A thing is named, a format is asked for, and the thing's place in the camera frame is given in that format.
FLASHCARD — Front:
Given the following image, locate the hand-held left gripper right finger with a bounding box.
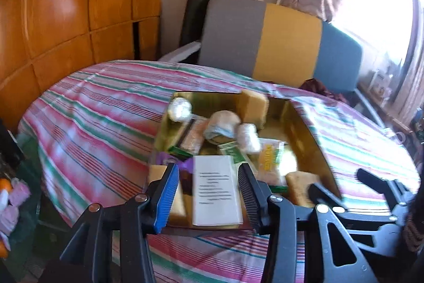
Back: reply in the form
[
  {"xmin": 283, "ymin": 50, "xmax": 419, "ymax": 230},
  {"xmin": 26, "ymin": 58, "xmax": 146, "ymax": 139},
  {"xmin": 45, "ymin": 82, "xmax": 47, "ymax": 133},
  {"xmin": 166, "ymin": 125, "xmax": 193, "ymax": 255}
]
[{"xmin": 237, "ymin": 163, "xmax": 380, "ymax": 283}]

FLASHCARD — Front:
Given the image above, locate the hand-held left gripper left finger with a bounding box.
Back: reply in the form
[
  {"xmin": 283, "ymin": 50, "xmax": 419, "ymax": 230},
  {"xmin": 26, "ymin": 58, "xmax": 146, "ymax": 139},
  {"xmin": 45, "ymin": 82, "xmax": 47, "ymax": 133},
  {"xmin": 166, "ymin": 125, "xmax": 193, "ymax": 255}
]
[{"xmin": 60, "ymin": 163, "xmax": 180, "ymax": 283}]

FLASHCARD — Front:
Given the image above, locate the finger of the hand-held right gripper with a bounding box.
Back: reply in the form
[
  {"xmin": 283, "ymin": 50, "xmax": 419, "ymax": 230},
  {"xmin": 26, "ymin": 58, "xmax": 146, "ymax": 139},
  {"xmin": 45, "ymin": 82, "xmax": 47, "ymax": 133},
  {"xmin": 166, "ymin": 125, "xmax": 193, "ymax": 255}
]
[
  {"xmin": 308, "ymin": 183, "xmax": 348, "ymax": 214},
  {"xmin": 357, "ymin": 168, "xmax": 408, "ymax": 204}
]

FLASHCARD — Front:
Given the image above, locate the white silver box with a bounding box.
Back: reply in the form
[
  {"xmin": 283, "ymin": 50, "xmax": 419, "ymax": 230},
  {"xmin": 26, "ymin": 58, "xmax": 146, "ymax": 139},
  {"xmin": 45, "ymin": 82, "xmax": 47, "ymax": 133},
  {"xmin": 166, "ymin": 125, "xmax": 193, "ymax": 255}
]
[{"xmin": 191, "ymin": 155, "xmax": 244, "ymax": 227}]

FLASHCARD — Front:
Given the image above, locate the purple snack packet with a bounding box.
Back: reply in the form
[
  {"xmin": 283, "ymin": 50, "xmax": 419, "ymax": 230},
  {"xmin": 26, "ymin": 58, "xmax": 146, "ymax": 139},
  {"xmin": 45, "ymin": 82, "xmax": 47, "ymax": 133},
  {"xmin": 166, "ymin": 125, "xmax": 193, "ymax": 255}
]
[{"xmin": 156, "ymin": 152, "xmax": 196, "ymax": 177}]

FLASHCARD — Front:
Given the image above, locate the rice cracker packet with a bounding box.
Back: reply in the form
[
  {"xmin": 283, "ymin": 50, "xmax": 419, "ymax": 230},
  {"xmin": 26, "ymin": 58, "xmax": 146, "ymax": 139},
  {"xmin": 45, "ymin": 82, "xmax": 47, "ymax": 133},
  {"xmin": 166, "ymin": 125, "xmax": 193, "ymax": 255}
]
[{"xmin": 257, "ymin": 139, "xmax": 289, "ymax": 187}]

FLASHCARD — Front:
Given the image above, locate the green carton box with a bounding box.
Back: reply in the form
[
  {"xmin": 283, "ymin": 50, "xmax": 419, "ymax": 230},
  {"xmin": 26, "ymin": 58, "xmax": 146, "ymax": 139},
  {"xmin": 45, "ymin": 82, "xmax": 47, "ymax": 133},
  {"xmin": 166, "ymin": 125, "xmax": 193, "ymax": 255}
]
[{"xmin": 217, "ymin": 141, "xmax": 252, "ymax": 167}]

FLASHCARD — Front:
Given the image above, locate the gold tray box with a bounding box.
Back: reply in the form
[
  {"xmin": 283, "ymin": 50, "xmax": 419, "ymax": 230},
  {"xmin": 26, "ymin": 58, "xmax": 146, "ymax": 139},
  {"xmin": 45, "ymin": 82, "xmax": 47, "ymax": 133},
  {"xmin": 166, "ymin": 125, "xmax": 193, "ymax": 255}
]
[{"xmin": 147, "ymin": 91, "xmax": 342, "ymax": 230}]

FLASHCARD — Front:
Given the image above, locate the white plastic bag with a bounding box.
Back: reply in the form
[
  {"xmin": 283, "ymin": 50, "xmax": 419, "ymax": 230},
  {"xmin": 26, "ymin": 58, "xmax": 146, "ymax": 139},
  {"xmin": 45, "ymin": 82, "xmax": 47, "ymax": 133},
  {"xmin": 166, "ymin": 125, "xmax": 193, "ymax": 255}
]
[
  {"xmin": 166, "ymin": 97, "xmax": 193, "ymax": 123},
  {"xmin": 236, "ymin": 123, "xmax": 262, "ymax": 154}
]

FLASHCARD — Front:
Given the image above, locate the grain bar packet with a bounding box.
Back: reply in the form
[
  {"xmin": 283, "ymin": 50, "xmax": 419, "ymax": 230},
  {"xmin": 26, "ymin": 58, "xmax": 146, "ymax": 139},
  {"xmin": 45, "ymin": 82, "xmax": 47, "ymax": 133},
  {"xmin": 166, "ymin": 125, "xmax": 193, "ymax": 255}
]
[{"xmin": 167, "ymin": 119, "xmax": 209, "ymax": 159}]

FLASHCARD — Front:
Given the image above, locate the white sock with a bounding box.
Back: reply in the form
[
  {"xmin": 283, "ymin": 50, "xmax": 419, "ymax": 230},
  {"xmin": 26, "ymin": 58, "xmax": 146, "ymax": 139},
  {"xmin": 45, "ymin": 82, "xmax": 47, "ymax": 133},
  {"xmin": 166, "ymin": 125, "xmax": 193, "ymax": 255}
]
[{"xmin": 203, "ymin": 111, "xmax": 242, "ymax": 142}]

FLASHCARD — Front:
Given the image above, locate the wooden desk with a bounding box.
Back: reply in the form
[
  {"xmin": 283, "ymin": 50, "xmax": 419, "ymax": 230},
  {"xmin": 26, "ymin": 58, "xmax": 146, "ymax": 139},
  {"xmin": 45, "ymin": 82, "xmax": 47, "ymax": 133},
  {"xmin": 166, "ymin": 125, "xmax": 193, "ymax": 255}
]
[{"xmin": 358, "ymin": 67, "xmax": 424, "ymax": 138}]

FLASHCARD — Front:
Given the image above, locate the striped bed sheet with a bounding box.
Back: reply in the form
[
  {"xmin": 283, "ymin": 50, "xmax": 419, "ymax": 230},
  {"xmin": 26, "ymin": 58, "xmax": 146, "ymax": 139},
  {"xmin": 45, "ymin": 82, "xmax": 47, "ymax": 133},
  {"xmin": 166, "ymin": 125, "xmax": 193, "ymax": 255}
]
[{"xmin": 18, "ymin": 59, "xmax": 421, "ymax": 283}]

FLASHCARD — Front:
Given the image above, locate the dark red cloth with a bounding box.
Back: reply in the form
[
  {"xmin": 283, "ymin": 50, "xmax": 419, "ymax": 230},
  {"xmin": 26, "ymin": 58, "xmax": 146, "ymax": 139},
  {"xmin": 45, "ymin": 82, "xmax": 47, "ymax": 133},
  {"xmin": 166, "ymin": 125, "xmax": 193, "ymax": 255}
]
[{"xmin": 300, "ymin": 77, "xmax": 348, "ymax": 103}]

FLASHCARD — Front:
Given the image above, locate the glass side table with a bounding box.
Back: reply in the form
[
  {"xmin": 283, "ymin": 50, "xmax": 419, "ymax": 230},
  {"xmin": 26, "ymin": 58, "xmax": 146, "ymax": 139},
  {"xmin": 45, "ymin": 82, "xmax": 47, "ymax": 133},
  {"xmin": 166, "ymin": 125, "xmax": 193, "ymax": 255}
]
[{"xmin": 0, "ymin": 132, "xmax": 78, "ymax": 270}]

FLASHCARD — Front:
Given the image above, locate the pink fluffy item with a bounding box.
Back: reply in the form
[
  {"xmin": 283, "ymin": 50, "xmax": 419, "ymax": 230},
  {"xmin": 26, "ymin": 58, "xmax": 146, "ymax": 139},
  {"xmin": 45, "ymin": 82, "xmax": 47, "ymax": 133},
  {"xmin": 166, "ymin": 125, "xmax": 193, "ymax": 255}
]
[{"xmin": 0, "ymin": 180, "xmax": 31, "ymax": 237}]

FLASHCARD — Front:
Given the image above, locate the grey yellow blue chair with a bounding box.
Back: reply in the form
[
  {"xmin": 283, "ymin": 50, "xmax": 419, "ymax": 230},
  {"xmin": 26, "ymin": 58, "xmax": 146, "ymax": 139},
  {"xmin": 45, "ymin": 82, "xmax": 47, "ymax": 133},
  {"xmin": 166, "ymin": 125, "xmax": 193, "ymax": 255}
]
[{"xmin": 159, "ymin": 0, "xmax": 363, "ymax": 94}]

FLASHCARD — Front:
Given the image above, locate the black rolled mat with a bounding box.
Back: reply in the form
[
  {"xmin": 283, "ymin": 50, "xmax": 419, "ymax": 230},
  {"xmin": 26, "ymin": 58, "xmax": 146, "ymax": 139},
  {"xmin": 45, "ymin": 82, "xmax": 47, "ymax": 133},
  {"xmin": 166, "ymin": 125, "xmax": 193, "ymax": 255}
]
[{"xmin": 180, "ymin": 0, "xmax": 213, "ymax": 46}]

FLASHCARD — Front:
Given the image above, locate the wooden cabinet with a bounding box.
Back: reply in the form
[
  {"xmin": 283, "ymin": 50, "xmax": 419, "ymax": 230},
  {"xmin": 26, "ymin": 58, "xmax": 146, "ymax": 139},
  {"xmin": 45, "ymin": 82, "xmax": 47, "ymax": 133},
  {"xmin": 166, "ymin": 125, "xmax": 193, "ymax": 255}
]
[{"xmin": 0, "ymin": 0, "xmax": 166, "ymax": 131}]

